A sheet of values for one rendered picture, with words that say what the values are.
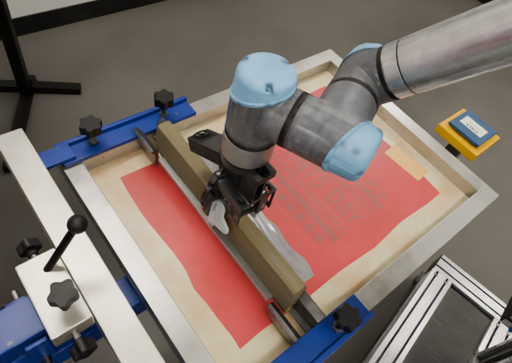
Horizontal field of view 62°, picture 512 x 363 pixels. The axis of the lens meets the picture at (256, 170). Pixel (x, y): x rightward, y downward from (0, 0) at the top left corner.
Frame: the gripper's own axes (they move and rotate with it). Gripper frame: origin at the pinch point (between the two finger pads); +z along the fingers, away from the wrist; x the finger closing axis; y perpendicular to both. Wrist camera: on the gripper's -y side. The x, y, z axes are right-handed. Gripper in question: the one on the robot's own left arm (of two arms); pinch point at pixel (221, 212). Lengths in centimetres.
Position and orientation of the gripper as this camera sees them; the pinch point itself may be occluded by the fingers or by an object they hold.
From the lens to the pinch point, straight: 79.1
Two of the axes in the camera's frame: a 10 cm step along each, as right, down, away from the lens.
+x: 7.7, -4.1, 4.9
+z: -1.8, 6.0, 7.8
